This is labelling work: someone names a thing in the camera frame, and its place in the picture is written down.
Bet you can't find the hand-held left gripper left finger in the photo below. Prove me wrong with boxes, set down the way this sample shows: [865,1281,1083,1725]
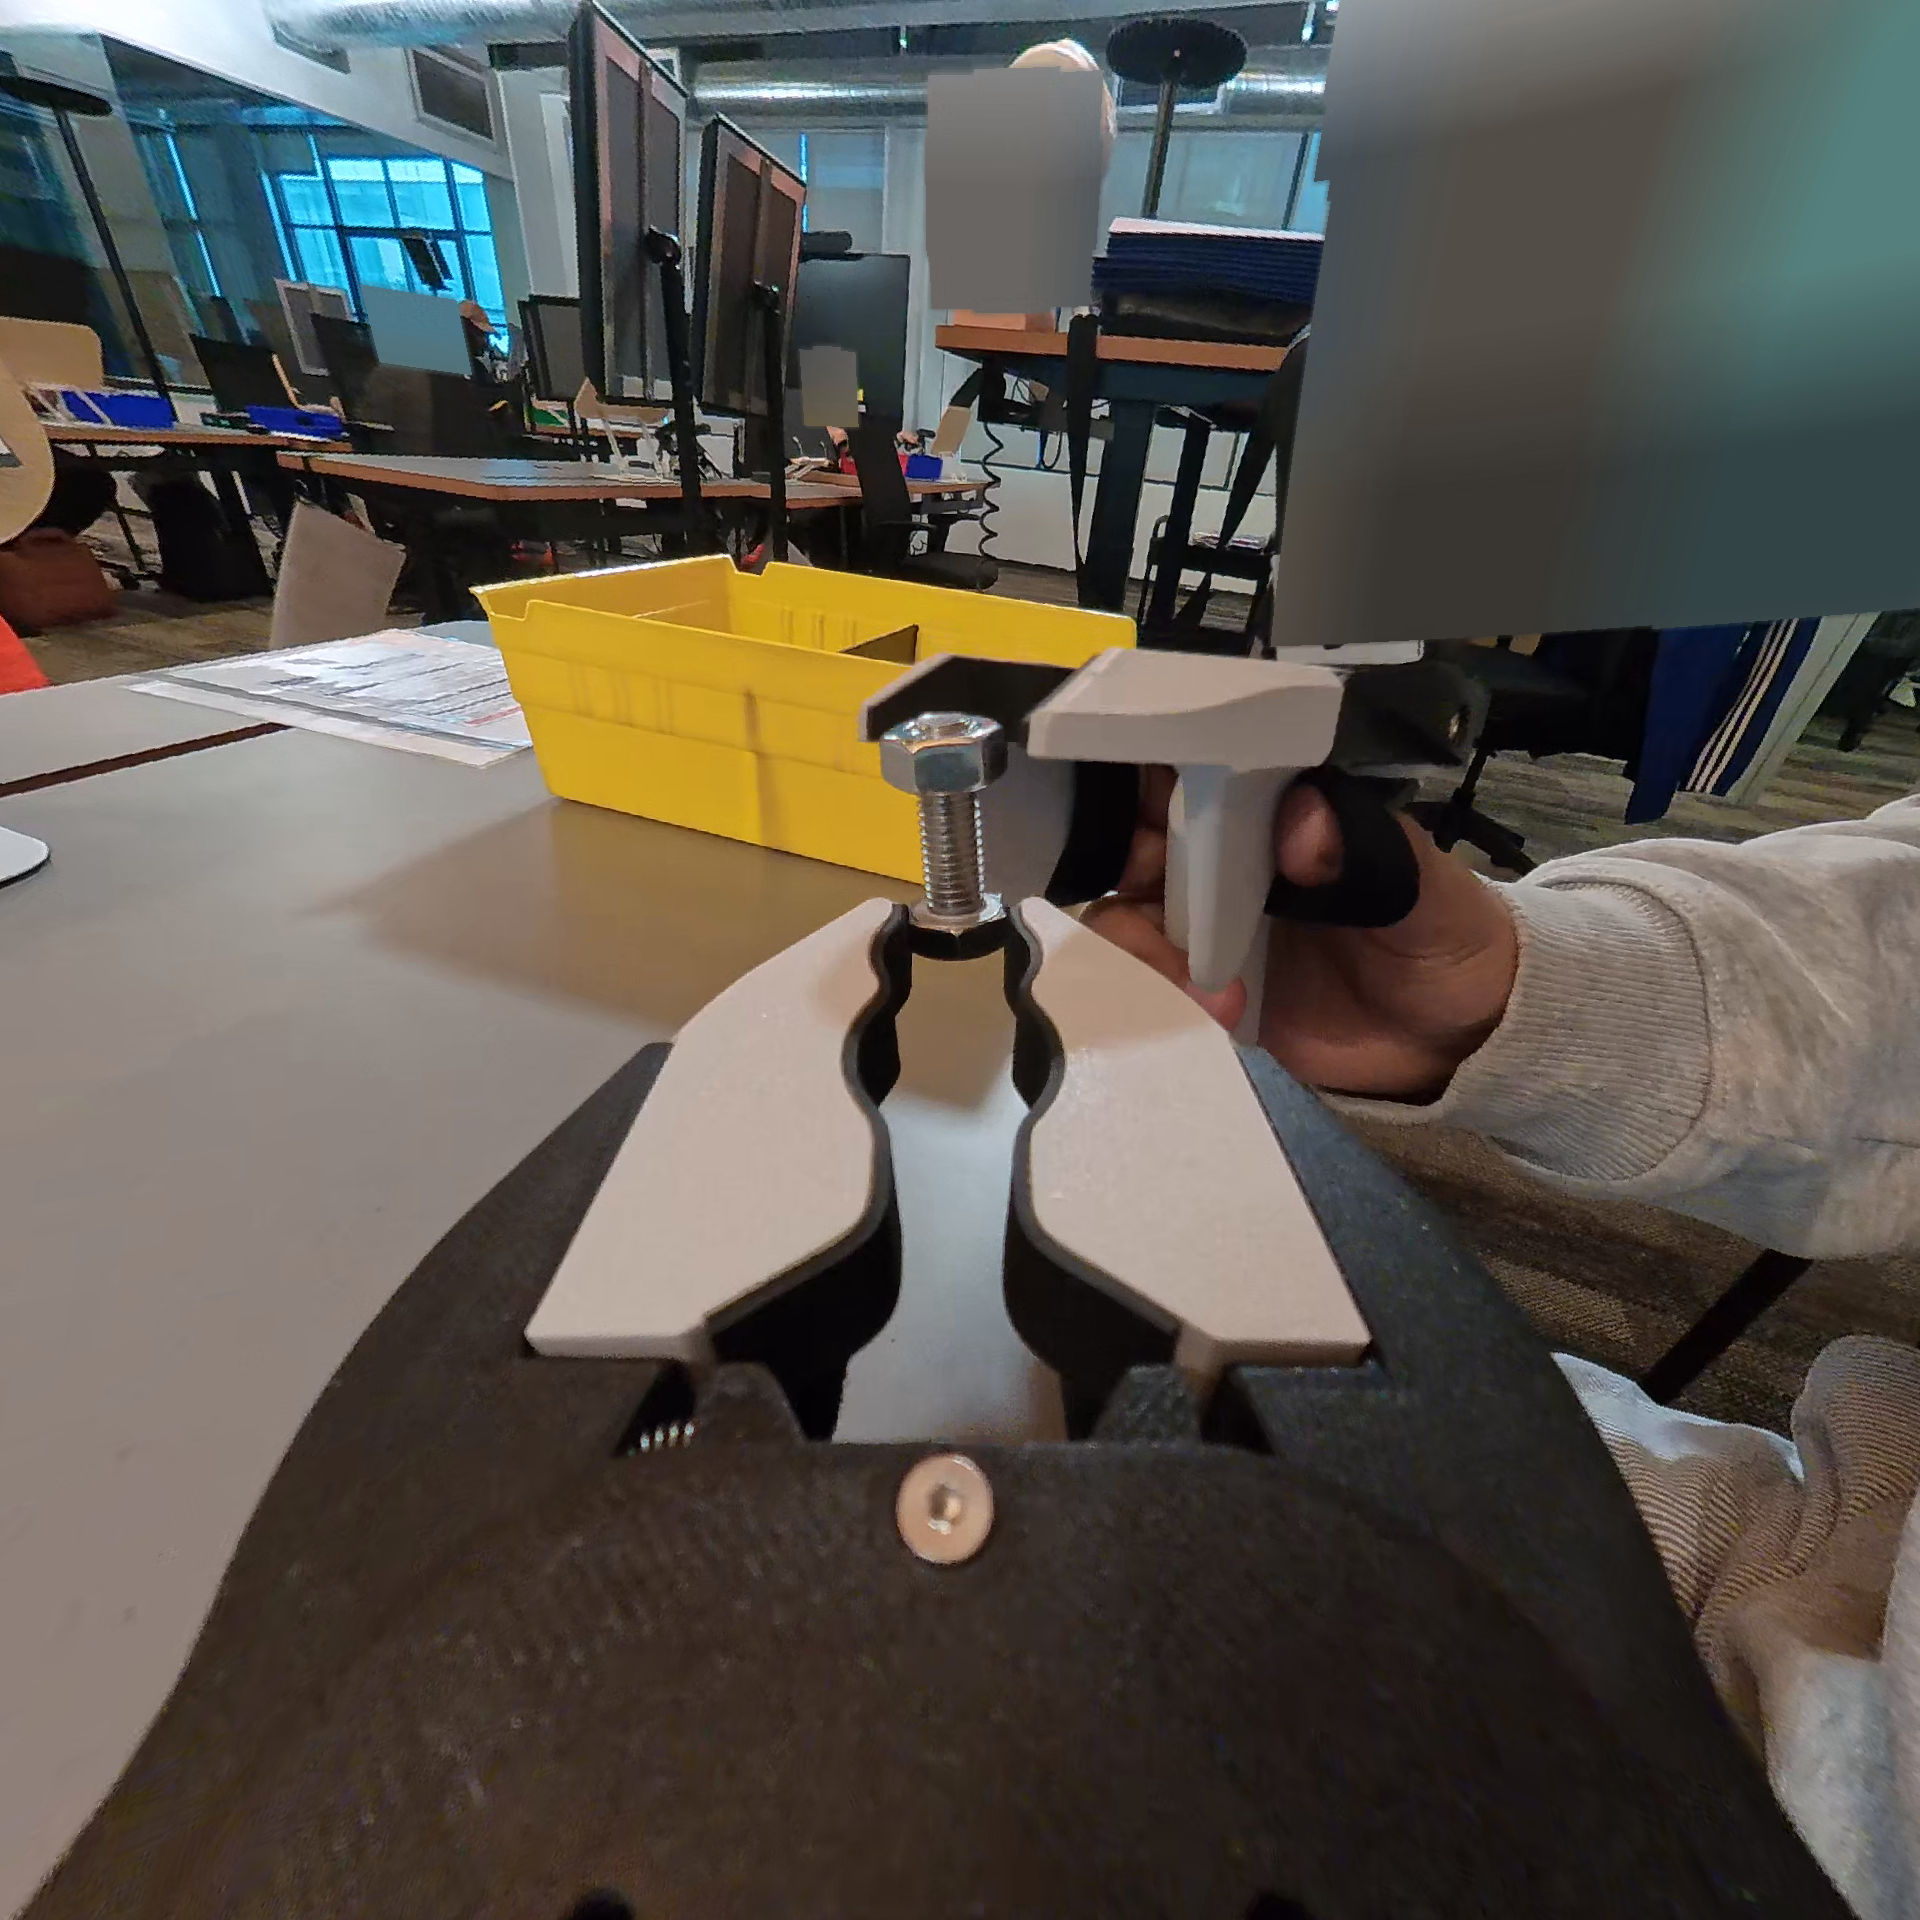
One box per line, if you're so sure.
[527,897,905,1365]

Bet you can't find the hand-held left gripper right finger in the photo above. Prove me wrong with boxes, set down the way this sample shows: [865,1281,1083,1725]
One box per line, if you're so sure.
[1001,897,1378,1370]

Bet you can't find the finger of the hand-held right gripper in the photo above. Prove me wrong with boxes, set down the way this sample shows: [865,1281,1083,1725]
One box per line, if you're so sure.
[863,652,1087,747]
[1026,647,1346,771]

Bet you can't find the silver hex nut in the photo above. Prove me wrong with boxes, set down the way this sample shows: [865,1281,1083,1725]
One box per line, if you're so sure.
[880,713,1008,798]

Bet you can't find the silver threaded bolt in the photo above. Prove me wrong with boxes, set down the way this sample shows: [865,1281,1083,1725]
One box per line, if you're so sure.
[910,786,1011,963]

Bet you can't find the person's right forearm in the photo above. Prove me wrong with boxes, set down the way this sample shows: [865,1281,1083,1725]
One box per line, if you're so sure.
[1320,795,1920,1261]

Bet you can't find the standing desk with blue legs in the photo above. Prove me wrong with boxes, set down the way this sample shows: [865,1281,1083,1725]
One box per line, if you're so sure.
[932,323,1291,615]

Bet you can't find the long background desk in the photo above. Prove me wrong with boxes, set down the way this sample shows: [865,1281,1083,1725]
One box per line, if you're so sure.
[276,451,993,564]
[41,417,354,586]

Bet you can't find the grey desk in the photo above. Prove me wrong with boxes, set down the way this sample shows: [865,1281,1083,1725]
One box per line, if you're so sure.
[0,617,1179,1876]

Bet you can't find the person's right hand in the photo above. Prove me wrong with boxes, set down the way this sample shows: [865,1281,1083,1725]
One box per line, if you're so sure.
[1079,766,1524,1103]

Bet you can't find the black office chair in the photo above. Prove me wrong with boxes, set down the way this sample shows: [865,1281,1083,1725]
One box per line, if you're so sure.
[1411,747,1543,875]
[839,427,1001,595]

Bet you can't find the large yellow plastic bin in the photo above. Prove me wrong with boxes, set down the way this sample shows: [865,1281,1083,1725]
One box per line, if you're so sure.
[471,551,1139,885]

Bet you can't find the black flat monitor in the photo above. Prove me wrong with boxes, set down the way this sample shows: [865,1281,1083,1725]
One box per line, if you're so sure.
[787,251,914,435]

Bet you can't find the stack of blue mats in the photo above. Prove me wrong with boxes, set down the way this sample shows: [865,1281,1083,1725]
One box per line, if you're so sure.
[1094,217,1328,340]

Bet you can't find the tall dark monitor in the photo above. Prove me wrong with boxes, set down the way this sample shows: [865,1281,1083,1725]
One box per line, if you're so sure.
[569,0,696,406]
[694,116,810,426]

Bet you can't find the blue striped jacket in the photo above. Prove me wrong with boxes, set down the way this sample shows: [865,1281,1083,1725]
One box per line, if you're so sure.
[1627,615,1881,826]

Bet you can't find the black metal leg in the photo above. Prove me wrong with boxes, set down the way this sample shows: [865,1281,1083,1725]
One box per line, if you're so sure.
[1641,1253,1819,1404]

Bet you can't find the striped grey trousers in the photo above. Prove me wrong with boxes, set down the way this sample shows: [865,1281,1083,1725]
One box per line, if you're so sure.
[1552,1350,1878,1689]

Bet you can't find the printed paper sheet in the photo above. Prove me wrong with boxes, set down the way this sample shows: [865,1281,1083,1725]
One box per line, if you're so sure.
[132,626,535,771]

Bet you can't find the black floor lamp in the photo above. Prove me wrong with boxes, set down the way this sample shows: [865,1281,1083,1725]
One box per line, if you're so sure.
[1107,19,1249,226]

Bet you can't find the beige panel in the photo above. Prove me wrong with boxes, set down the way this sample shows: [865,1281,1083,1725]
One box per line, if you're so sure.
[270,499,407,649]

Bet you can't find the black backpack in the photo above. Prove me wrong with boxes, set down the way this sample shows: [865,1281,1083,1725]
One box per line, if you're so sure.
[142,471,272,602]

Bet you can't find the grey sweatshirt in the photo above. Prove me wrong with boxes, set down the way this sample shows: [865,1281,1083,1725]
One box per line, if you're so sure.
[1687,1335,1920,1920]

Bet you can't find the brown bag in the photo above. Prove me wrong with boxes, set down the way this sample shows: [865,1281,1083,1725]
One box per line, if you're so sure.
[0,529,115,633]

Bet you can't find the tan wooden board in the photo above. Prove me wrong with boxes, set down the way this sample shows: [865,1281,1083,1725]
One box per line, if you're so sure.
[0,367,59,541]

